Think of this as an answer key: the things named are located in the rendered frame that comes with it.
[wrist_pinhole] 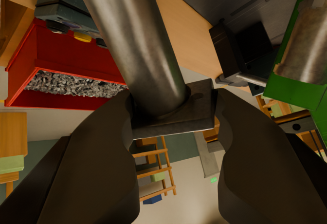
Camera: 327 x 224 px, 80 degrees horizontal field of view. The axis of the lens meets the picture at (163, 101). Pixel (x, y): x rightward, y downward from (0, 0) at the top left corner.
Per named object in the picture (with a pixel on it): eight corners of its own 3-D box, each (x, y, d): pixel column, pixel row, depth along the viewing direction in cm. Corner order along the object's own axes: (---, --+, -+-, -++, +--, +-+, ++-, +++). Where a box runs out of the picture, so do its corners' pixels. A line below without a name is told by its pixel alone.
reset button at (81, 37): (87, 35, 30) (85, 43, 30) (71, 29, 28) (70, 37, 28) (95, 36, 29) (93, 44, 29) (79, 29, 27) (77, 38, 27)
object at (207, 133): (205, 119, 738) (211, 139, 717) (190, 120, 691) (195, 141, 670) (231, 108, 647) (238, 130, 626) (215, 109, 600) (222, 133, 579)
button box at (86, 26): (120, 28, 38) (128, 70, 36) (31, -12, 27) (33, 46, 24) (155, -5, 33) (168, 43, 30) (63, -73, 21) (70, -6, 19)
